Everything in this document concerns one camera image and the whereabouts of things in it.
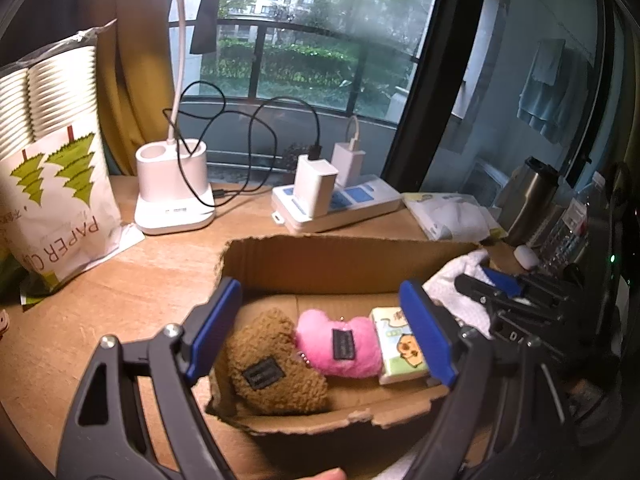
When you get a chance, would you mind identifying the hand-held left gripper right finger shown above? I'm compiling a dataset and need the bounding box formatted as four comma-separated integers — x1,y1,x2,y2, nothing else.
399,279,573,480

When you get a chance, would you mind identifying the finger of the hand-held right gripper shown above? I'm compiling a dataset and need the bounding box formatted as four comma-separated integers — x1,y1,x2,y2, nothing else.
454,274,516,313
480,266,538,301

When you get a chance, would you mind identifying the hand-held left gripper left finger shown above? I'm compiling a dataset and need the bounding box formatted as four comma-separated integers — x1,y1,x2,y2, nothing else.
54,277,244,480

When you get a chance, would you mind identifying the white waffle cloth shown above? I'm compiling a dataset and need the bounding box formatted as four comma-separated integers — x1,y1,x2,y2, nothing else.
422,249,496,341

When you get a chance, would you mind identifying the cartoon print tissue packet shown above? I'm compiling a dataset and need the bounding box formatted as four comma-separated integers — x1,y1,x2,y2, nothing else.
369,306,432,386

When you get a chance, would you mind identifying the brown plush heart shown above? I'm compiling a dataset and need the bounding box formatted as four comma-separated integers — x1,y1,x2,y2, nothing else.
214,308,331,416

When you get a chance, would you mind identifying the cardboard box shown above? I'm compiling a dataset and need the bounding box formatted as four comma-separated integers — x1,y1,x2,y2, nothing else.
206,234,496,436

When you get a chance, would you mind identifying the pink plush heart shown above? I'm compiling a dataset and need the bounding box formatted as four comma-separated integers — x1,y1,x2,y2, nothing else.
294,308,383,378

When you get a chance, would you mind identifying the person's left hand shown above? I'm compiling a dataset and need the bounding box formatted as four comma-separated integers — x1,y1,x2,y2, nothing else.
295,467,348,480

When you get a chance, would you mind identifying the white earbuds case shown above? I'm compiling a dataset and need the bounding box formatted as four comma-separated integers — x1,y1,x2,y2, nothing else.
514,244,542,269

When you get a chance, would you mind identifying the white wipes packet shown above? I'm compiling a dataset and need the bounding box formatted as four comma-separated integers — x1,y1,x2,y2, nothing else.
402,191,503,243

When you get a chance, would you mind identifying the steel thermos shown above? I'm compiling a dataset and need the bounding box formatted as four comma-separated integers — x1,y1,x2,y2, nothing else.
495,156,561,248

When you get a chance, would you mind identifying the clear plastic water bottle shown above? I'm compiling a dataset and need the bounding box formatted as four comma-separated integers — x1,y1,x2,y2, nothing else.
540,172,608,273

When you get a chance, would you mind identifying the white desk lamp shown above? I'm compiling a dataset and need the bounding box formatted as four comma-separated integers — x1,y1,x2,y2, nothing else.
77,0,291,235

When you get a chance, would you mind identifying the white blue power strip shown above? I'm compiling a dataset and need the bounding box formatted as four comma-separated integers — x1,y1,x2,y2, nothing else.
271,174,403,235

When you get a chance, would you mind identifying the hanging blue towel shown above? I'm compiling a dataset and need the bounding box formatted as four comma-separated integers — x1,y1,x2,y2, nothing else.
516,37,591,146

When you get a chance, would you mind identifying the green yellow snack bag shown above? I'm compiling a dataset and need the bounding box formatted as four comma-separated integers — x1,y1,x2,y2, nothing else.
0,255,31,306

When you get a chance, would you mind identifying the pack of paper cups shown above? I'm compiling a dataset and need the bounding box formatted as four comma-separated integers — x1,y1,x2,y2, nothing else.
0,20,146,296

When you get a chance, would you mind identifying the yellow curtain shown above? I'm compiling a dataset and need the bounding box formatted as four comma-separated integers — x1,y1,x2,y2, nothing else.
95,0,181,177

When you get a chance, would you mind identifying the black balcony railing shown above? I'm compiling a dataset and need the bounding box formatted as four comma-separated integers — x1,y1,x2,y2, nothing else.
217,17,418,126

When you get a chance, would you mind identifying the hanging dark garment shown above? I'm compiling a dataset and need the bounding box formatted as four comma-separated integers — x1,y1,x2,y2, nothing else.
189,0,223,56

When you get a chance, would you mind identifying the dark curtain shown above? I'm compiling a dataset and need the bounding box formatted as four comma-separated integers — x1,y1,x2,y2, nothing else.
0,0,121,66

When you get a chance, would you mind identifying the white charger with black cable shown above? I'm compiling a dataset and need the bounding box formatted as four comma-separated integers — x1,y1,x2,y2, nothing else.
294,154,340,218

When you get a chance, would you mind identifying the black cable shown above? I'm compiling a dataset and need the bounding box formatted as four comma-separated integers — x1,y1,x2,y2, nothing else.
177,80,322,208

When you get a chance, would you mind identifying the black window frame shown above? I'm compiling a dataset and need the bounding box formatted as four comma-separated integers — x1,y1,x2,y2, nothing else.
385,0,491,191

